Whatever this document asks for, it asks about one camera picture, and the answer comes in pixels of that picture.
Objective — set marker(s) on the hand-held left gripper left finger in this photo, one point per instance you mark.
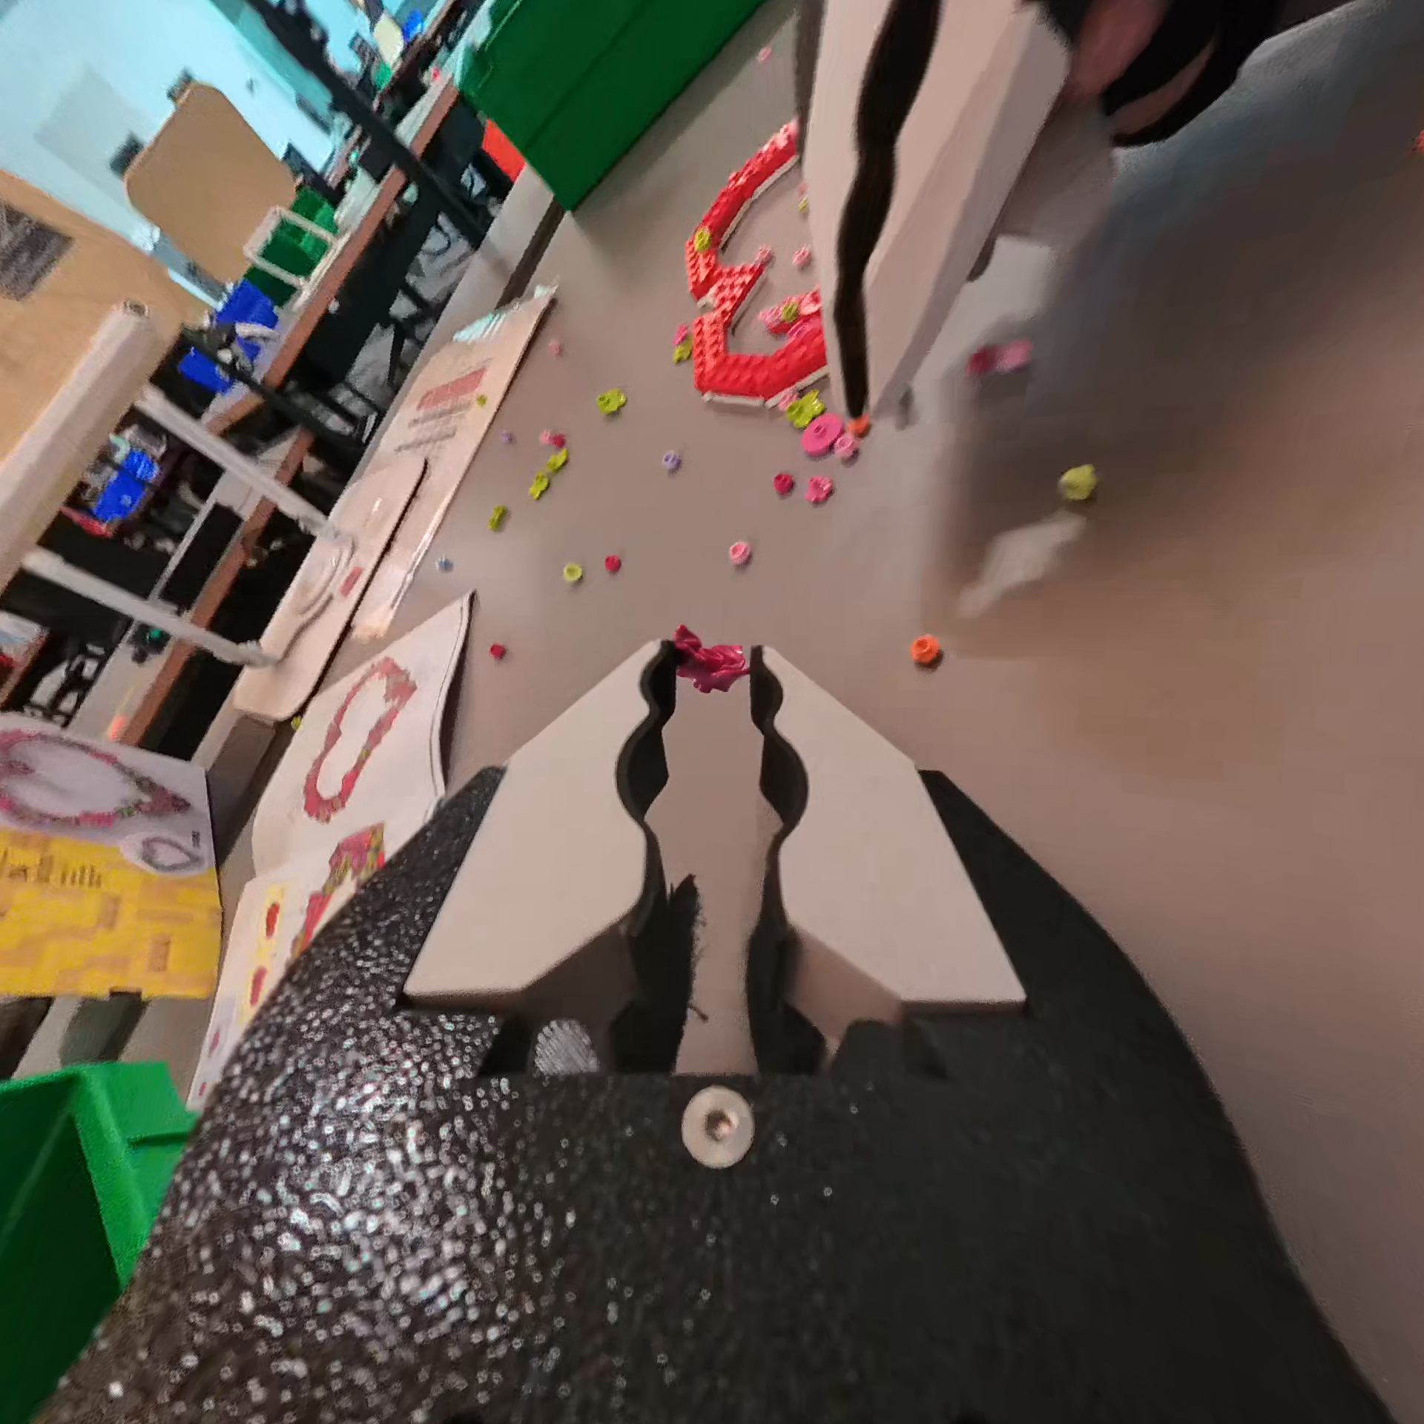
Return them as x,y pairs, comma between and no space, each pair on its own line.
535,879

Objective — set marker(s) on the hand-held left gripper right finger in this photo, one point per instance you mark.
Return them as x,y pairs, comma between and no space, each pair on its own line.
889,879

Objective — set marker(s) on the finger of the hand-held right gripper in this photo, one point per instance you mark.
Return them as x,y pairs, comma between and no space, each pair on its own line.
967,143
830,111

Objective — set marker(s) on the dark magenta lego rose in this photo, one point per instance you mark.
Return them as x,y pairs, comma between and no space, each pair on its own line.
714,662

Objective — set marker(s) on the lego instruction booklet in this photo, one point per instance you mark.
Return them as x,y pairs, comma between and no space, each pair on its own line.
366,721

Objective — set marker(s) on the scattered small lego pieces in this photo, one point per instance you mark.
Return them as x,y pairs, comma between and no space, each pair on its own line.
819,434

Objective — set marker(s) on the yellow lego box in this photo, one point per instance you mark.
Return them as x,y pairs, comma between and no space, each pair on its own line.
100,910

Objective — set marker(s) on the person's right hand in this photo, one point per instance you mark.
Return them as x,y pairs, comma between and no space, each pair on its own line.
1112,49

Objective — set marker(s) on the stack of green plastic trays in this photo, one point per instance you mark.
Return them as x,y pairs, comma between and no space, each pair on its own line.
590,87

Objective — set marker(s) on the long wooden desk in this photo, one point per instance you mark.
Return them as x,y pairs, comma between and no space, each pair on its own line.
250,532

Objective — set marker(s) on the small black device green display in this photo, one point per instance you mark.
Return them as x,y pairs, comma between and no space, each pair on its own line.
152,639

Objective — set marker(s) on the clear plastic packet with sheet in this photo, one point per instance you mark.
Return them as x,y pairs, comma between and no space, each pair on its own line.
445,422

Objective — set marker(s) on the small green bins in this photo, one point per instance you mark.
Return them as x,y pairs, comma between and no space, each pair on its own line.
292,241

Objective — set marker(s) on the green divided plastic bin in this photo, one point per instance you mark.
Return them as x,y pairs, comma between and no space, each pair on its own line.
56,1201

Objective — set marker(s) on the stack of blue bins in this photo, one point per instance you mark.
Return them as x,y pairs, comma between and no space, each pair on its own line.
229,335

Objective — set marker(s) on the wooden book stand white base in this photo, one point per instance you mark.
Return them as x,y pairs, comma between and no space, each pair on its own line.
66,289

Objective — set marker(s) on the red lego heart frame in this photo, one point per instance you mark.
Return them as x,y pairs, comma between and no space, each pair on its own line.
740,356

